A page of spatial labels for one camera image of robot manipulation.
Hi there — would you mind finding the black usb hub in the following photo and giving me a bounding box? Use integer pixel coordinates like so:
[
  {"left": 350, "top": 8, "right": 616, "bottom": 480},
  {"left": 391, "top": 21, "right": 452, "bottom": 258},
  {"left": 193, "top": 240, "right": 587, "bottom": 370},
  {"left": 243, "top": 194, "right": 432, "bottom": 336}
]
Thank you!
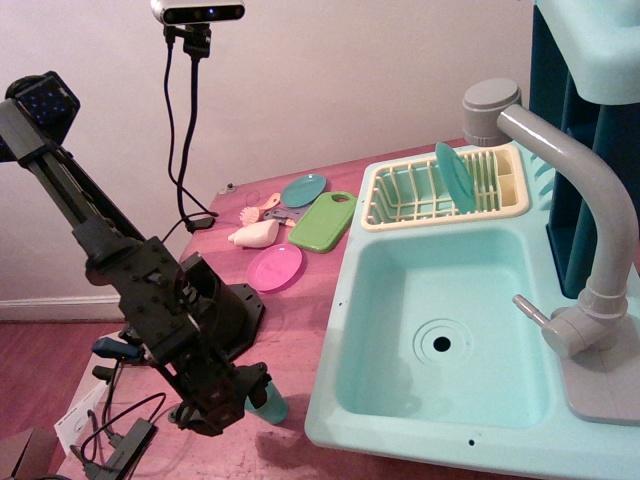
[{"left": 84, "top": 419, "right": 157, "bottom": 480}]

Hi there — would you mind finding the grey toy faucet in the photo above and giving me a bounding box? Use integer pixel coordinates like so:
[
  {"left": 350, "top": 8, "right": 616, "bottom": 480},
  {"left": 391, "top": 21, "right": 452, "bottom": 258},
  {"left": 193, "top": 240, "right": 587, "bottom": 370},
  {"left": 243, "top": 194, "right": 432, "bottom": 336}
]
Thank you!
[{"left": 462, "top": 78, "right": 639, "bottom": 426}]

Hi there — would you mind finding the cardboard box corner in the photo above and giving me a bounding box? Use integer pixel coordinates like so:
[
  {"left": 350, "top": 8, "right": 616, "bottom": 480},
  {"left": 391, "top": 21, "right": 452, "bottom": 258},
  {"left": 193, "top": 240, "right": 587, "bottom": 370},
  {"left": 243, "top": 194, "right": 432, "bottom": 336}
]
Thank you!
[{"left": 1, "top": 428, "right": 57, "bottom": 479}]

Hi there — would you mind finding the teal plate in rack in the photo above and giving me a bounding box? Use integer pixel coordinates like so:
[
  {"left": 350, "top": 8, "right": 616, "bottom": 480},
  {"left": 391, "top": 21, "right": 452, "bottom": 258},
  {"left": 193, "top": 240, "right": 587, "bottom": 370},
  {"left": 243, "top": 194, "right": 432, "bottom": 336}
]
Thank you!
[{"left": 435, "top": 143, "right": 476, "bottom": 214}]

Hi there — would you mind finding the silver depth camera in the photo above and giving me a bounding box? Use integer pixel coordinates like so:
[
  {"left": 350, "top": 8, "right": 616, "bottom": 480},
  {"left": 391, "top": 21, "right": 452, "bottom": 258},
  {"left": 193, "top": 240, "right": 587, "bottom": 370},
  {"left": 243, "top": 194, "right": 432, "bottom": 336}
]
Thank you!
[{"left": 150, "top": 0, "right": 245, "bottom": 26}]

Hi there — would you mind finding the white paper sheet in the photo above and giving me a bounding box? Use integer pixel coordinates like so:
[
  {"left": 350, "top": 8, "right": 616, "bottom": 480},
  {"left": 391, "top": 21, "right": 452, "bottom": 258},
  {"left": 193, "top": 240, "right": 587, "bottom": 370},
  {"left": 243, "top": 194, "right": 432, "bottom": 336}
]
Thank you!
[{"left": 54, "top": 363, "right": 114, "bottom": 455}]

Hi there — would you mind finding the grey toy utensil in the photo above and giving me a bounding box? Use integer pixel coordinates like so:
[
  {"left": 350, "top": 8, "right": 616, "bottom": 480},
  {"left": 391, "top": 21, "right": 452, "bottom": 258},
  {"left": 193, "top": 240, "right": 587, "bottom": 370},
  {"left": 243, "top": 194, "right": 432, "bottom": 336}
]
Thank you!
[{"left": 262, "top": 207, "right": 306, "bottom": 228}]

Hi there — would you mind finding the cream dish rack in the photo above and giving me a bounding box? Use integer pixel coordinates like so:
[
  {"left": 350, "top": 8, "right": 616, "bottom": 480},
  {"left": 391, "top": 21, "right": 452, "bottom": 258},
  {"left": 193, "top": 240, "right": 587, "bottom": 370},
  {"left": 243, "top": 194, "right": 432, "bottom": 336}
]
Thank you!
[{"left": 359, "top": 145, "right": 530, "bottom": 232}]

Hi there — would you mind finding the teal plastic cup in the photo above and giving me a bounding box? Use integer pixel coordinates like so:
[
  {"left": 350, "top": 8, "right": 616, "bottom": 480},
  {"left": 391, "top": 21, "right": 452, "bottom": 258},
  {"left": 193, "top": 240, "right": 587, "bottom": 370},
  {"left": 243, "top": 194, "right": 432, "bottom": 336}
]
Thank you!
[{"left": 244, "top": 382, "right": 289, "bottom": 425}]

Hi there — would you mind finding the cream soap bottle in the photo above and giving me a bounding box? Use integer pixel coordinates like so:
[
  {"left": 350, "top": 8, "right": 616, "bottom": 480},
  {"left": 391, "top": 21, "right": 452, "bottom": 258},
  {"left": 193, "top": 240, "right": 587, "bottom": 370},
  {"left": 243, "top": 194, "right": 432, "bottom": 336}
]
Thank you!
[{"left": 228, "top": 220, "right": 280, "bottom": 248}]

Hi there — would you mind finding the dark teal toy cabinet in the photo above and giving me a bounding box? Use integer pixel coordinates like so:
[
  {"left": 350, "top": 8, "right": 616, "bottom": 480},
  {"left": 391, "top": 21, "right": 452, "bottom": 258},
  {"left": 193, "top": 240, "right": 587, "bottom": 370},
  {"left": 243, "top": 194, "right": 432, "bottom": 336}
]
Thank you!
[{"left": 530, "top": 4, "right": 639, "bottom": 304}]

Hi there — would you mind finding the black camera stand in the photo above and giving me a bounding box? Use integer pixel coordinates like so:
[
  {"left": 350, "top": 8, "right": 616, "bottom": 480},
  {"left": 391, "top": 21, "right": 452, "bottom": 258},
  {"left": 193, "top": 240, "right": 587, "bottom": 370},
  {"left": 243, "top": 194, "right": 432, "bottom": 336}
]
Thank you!
[{"left": 177, "top": 23, "right": 217, "bottom": 234}]

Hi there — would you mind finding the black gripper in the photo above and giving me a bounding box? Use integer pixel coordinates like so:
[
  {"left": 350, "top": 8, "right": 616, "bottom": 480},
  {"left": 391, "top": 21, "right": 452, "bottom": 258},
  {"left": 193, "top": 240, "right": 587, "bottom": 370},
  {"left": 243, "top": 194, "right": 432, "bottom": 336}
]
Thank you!
[{"left": 159, "top": 350, "right": 272, "bottom": 436}]

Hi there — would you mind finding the pink plastic plate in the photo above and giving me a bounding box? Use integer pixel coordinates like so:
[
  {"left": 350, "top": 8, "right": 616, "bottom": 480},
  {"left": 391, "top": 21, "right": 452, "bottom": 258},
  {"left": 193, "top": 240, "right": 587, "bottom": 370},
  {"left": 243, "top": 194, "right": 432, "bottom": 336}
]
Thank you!
[{"left": 246, "top": 243, "right": 303, "bottom": 292}]

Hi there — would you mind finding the blue clamp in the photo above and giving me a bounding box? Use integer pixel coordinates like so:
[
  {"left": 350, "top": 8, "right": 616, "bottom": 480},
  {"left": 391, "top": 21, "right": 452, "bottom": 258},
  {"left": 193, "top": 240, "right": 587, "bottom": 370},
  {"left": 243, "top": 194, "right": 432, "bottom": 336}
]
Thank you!
[{"left": 91, "top": 337, "right": 144, "bottom": 364}]

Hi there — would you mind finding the pink dish brush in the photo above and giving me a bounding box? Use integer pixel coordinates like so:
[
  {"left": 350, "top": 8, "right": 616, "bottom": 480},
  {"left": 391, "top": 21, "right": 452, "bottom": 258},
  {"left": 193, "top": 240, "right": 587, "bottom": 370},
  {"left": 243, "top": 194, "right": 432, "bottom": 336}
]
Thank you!
[{"left": 239, "top": 193, "right": 281, "bottom": 226}]

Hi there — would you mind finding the light teal upper shelf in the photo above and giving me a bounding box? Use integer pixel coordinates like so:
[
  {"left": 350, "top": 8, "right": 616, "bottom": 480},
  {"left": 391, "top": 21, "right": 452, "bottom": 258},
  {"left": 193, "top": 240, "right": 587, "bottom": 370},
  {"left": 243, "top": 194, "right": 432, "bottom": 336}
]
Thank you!
[{"left": 535, "top": 0, "right": 639, "bottom": 106}]

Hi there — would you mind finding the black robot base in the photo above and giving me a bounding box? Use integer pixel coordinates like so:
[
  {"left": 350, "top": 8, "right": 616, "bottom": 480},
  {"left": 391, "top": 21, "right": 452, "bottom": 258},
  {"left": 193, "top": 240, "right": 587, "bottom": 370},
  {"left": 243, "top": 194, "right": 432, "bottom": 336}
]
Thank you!
[{"left": 180, "top": 253, "right": 265, "bottom": 361}]

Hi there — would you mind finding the green cutting board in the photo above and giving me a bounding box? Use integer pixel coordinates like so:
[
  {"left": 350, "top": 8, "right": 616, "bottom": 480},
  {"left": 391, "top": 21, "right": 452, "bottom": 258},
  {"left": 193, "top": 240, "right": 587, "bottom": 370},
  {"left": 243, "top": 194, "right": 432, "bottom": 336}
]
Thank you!
[{"left": 288, "top": 192, "right": 357, "bottom": 253}]

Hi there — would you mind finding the light teal toy sink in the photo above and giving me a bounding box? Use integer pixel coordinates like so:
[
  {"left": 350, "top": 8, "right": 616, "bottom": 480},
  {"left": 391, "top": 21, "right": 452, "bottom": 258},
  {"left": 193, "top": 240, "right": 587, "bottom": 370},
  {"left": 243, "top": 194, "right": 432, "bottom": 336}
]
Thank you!
[{"left": 305, "top": 143, "right": 639, "bottom": 479}]

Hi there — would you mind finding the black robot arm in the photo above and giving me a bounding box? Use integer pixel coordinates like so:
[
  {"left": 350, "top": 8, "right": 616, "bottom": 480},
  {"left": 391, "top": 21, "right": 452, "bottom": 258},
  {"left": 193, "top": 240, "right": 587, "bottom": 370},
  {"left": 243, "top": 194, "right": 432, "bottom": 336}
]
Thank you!
[{"left": 1, "top": 71, "right": 272, "bottom": 436}]

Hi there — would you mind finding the teal plate on table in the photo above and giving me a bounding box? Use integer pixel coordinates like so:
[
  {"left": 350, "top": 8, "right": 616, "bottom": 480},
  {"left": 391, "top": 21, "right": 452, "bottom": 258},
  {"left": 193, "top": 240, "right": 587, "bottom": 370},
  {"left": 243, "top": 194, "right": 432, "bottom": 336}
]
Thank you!
[{"left": 281, "top": 174, "right": 327, "bottom": 208}]

